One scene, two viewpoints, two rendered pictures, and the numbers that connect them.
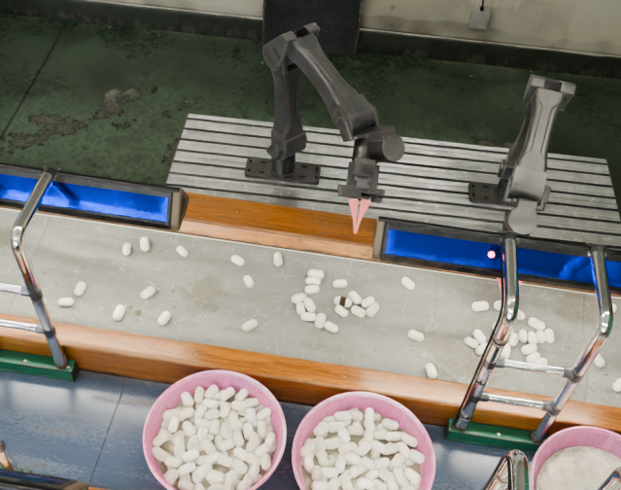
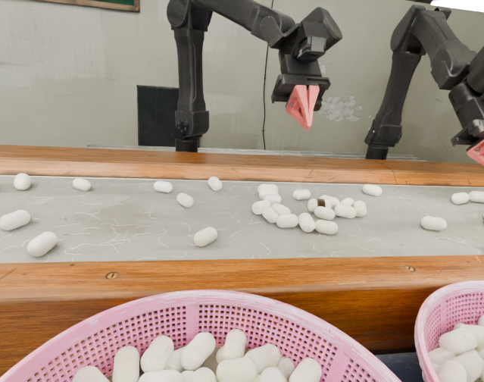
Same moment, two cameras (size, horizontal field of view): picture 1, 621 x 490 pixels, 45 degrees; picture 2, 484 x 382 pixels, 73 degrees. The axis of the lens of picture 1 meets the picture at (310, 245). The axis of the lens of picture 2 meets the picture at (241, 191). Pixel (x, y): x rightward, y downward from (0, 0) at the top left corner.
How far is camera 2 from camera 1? 123 cm
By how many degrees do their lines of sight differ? 31
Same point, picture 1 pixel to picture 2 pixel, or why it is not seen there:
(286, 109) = (192, 74)
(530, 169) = (458, 49)
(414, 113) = not seen: hidden behind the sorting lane
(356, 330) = (356, 230)
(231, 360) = (194, 275)
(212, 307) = (134, 229)
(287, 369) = (309, 273)
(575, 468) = not seen: outside the picture
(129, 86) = not seen: hidden behind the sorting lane
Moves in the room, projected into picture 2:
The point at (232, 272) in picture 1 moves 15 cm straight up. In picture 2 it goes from (158, 198) to (157, 103)
